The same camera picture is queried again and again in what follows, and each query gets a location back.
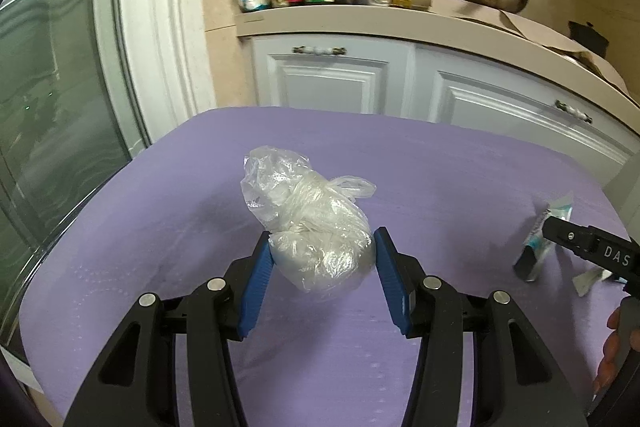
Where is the light blue long wrapper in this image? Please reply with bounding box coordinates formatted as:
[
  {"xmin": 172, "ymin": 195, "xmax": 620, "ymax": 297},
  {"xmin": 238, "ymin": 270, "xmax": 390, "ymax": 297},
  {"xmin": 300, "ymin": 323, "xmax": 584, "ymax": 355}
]
[{"xmin": 513, "ymin": 192, "xmax": 574, "ymax": 283}]

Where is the clear plastic bag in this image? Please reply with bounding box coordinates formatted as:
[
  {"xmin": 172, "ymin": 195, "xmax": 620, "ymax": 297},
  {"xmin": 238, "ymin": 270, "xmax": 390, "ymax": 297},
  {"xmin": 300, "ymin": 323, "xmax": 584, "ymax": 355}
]
[{"xmin": 241, "ymin": 146, "xmax": 376, "ymax": 298}]

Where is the right hand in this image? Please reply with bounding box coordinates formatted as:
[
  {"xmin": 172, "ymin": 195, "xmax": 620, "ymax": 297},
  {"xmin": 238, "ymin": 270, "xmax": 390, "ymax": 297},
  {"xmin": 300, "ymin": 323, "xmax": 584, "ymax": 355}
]
[{"xmin": 593, "ymin": 307, "xmax": 620, "ymax": 395}]

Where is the purple tablecloth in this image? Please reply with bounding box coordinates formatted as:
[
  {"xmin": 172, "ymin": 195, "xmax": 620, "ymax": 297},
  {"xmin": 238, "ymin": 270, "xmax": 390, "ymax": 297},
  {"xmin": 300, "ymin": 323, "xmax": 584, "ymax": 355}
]
[{"xmin": 20, "ymin": 107, "xmax": 625, "ymax": 426}]

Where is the black cooking pot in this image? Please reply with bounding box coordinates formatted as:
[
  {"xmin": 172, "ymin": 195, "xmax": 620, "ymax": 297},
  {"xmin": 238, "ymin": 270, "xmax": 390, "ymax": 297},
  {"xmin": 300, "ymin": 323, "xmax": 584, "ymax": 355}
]
[{"xmin": 567, "ymin": 20, "xmax": 610, "ymax": 58}]

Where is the beige cardboard stove cover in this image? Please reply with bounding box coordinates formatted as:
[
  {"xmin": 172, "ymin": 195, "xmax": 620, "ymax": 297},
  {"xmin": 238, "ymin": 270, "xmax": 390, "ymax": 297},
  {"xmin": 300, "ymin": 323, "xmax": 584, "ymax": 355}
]
[{"xmin": 428, "ymin": 0, "xmax": 629, "ymax": 95}]

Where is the glass sliding door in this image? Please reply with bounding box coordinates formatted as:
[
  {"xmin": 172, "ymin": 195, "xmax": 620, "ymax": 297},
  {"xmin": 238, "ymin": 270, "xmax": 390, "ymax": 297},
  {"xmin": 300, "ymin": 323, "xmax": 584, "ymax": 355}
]
[{"xmin": 1, "ymin": 0, "xmax": 150, "ymax": 355}]

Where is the white cabinet with handles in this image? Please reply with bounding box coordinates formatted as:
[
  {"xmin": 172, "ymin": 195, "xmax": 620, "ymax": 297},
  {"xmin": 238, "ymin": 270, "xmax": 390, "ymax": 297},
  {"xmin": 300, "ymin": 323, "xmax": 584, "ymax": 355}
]
[{"xmin": 234, "ymin": 3, "xmax": 640, "ymax": 208}]

